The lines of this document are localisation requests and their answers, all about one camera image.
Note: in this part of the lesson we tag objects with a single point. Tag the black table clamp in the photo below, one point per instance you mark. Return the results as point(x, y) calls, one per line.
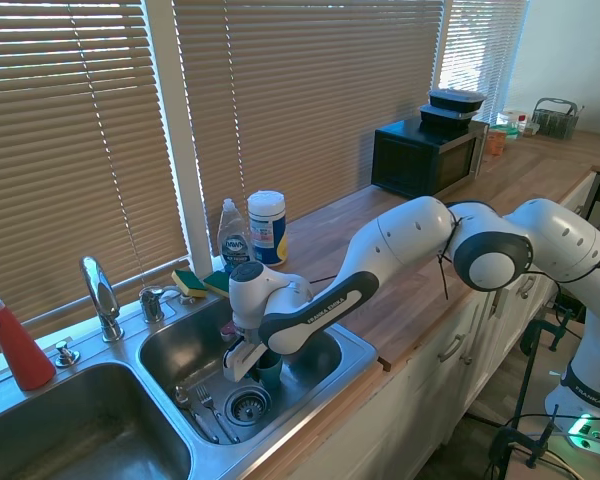
point(535, 445)
point(560, 325)

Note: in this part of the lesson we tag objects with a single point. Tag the small chrome sink knob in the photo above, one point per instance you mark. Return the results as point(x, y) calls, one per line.
point(66, 355)

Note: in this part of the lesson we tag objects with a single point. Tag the wide tan window blind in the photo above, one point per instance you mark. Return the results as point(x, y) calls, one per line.
point(305, 100)
point(55, 150)

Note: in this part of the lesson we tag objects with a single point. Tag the narrow tan window blind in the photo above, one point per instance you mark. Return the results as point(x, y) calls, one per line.
point(480, 50)

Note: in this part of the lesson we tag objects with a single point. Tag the white window frame post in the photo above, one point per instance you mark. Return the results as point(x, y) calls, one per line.
point(180, 150)

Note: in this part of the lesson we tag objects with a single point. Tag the clear container with green lid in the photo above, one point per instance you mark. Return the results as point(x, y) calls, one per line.
point(511, 122)

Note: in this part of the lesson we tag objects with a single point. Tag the white kitchen base cabinet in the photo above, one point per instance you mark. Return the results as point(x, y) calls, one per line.
point(430, 390)

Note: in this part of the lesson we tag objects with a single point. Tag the white disinfecting wipes canister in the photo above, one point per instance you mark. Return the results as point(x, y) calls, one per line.
point(267, 230)

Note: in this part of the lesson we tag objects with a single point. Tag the metal fork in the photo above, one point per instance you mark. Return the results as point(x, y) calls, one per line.
point(205, 397)

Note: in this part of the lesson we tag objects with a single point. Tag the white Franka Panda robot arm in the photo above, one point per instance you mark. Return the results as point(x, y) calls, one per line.
point(405, 235)

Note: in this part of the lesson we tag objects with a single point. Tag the chrome kitchen faucet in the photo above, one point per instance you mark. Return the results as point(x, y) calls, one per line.
point(102, 295)

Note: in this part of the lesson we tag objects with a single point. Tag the clear Dawn dish soap bottle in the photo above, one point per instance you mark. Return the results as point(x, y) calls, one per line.
point(235, 240)

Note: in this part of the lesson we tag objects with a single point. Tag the orange plastic container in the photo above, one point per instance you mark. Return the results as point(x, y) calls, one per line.
point(494, 142)

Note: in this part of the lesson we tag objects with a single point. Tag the yellow green sponge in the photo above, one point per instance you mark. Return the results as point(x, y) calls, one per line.
point(190, 284)
point(216, 282)

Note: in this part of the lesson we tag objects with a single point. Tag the black microwave oven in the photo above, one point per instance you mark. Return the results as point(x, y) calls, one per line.
point(410, 160)

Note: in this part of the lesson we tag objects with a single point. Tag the black plastic food container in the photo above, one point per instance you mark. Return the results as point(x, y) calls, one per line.
point(455, 100)
point(442, 120)

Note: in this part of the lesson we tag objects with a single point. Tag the stainless steel double sink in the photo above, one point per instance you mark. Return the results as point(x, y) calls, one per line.
point(105, 425)

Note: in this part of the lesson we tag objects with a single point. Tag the red spray bottle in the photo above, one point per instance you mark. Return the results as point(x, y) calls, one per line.
point(22, 350)

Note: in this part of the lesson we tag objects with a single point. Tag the teal ceramic mug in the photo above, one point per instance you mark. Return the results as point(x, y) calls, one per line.
point(271, 372)

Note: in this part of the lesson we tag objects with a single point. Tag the maroon wrist camera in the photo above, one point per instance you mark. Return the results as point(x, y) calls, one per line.
point(227, 331)

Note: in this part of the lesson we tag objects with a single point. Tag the grey cutlery caddy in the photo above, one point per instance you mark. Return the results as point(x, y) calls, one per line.
point(555, 120)

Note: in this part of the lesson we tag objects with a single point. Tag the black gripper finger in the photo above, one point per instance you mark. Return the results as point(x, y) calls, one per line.
point(253, 375)

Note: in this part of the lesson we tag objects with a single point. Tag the metal sink drain strainer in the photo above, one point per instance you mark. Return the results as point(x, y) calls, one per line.
point(247, 406)

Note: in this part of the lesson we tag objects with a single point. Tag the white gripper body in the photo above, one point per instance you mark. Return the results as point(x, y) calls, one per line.
point(242, 360)

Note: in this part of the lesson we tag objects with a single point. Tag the metal spoon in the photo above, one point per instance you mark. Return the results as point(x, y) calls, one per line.
point(182, 397)

